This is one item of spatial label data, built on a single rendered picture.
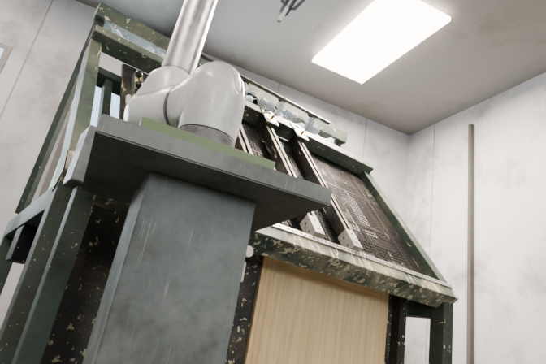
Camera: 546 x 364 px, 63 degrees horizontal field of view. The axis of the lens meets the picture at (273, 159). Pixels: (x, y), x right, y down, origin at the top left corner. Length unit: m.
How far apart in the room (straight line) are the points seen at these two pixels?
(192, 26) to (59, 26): 3.40
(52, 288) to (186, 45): 0.79
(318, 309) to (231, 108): 1.49
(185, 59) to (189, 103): 0.27
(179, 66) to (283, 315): 1.35
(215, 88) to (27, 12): 3.81
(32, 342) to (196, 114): 0.74
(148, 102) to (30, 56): 3.40
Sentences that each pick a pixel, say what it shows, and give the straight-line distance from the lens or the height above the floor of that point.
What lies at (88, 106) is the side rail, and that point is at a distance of 2.02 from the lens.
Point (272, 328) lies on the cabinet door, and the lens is 2.24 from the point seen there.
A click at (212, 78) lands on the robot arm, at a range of 1.17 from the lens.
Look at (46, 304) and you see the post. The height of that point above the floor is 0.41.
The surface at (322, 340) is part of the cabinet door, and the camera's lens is 2.44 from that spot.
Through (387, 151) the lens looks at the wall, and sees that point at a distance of 5.64.
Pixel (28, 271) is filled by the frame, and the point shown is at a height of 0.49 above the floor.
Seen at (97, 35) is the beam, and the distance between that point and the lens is 2.69.
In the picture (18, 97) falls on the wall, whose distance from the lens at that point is 4.47.
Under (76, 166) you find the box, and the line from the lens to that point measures 1.43.
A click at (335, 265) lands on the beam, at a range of 2.18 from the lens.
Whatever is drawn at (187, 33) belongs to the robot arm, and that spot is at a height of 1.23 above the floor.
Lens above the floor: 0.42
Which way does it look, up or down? 22 degrees up
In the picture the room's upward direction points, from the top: 10 degrees clockwise
